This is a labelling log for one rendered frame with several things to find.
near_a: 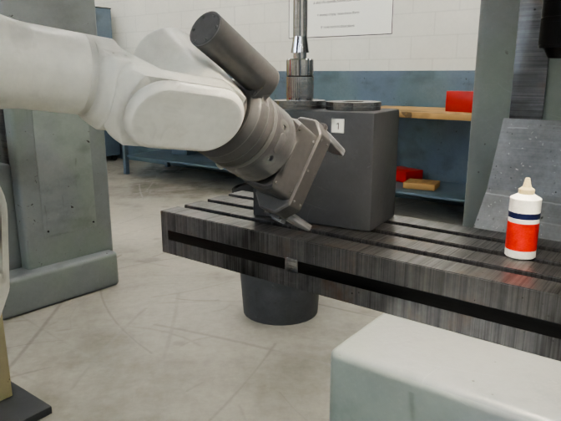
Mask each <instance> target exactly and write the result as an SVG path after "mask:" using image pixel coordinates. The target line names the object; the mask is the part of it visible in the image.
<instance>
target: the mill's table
mask: <svg viewBox="0 0 561 421"><path fill-rule="evenodd" d="M160 214H161V231H162V247H163V252H166V253H169V254H172V255H176V256H181V257H184V258H187V259H190V260H193V261H199V262H202V263H205V264H209V265H212V266H217V267H220V268H224V269H226V270H230V271H235V272H239V273H242V274H245V275H248V276H253V277H257V278H260V279H263V280H267V281H269V282H275V283H278V284H281V285H285V286H288V287H293V288H296V289H300V290H302V291H306V292H311V293H315V294H317V295H321V296H324V297H329V298H333V299H336V300H339V301H343V302H348V303H350V304H354V305H357V306H360V307H366V308H369V309H372V310H376V311H379V312H384V313H387V314H391V315H393V316H397V317H402V318H406V319H409V320H412V321H415V322H420V323H424V324H427V325H430V326H434V327H439V328H441V329H445V330H448V331H451V332H457V333H460V334H463V335H467V336H469V337H475V338H478V339H482V340H484V341H488V342H493V343H496V344H500V345H503V346H506V347H511V348H515V349H517V350H521V351H525V352H527V353H533V354H536V355H539V356H542V357H546V358H551V359H554V360H558V361H560V362H561V241H551V240H546V239H541V238H538V244H537V250H536V257H535V258H533V259H532V260H517V259H513V258H510V257H508V256H506V255H505V254H504V250H505V240H506V233H504V232H499V231H490V230H484V229H478V228H473V227H468V226H458V225H453V224H448V223H442V222H436V221H427V220H422V219H417V218H411V217H405V216H396V215H394V216H393V217H392V218H390V219H389V220H387V221H385V222H384V223H382V224H381V225H379V226H378V227H376V228H375V229H373V230H372V231H358V230H352V229H346V228H340V227H334V226H323V225H317V224H311V223H309V224H311V225H312V227H311V230H310V231H305V230H302V229H301V228H298V227H296V226H294V225H292V224H291V223H289V222H287V221H286V223H285V224H282V223H280V222H278V221H275V220H273V219H271V218H270V217H264V216H255V215H254V194H253V192H249V191H244V190H241V191H237V192H234V193H230V194H229V196H227V195H221V196H217V197H213V198H209V199H208V201H203V200H200V201H196V202H193V203H189V204H186V205H184V207H180V206H176V207H173V208H169V209H165V210H161V211H160Z"/></svg>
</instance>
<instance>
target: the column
mask: <svg viewBox="0 0 561 421"><path fill-rule="evenodd" d="M542 5H543V0H481V4H480V14H479V25H478V45H477V56H476V67H475V77H474V88H473V108H472V119H471V129H470V140H469V151H468V162H467V182H466V193H465V203H464V214H463V224H462V225H463V226H468V227H474V224H475V221H476V219H477V217H478V212H479V210H480V207H481V205H482V203H483V198H484V196H485V193H486V191H487V188H488V182H489V178H490V175H491V170H492V167H493V161H494V156H495V153H496V149H497V146H498V139H499V135H500V131H501V128H502V124H503V118H507V119H544V120H561V58H547V55H546V53H545V51H544V49H543V48H538V38H539V29H540V21H541V13H542Z"/></svg>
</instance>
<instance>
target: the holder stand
mask: <svg viewBox="0 0 561 421"><path fill-rule="evenodd" d="M274 102H276V103H277V104H278V105H279V106H280V107H281V108H283V110H284V111H285V112H286V113H288V114H289V116H290V117H291V118H293V119H298V118H300V117H305V118H308V119H315V120H317V121H318V122H319V123H323V124H326V125H327V126H328V127H327V128H328V129H327V131H328V132H329V133H330V134H331V135H332V136H333V137H334V138H335V139H336V141H337V142H338V143H339V144H340V145H341V146H342V147H343V148H344V150H345V154H344V155H343V156H340V155H335V154H332V153H330V152H329V151H327V152H326V154H325V156H324V159H323V161H322V162H321V165H320V168H319V170H318V171H317V173H316V177H315V179H314V180H313V183H312V185H311V188H310V189H309V192H308V194H307V196H306V199H305V201H304V203H303V205H302V207H301V210H300V211H299V212H297V213H296V215H297V216H299V217H300V218H301V219H303V220H304V221H306V222H308V223H311V224H317V225H323V226H334V227H340V228H346V229H352V230H358V231H372V230H373V229H375V228H376V227H378V226H379V225H381V224H382V223H384V222H385V221H387V220H389V219H390V218H392V217H393V216H394V210H395V192H396V175H397V142H398V125H399V109H381V105H382V102H381V101H372V100H332V101H325V100H324V99H313V100H305V101H295V100H286V99H275V100H274ZM256 191H257V189H255V188H254V187H253V194H254V215H255V216H264V217H270V218H271V216H268V215H267V214H265V213H264V212H265V210H263V209H261V208H260V207H259V203H258V200H257V196H256Z"/></svg>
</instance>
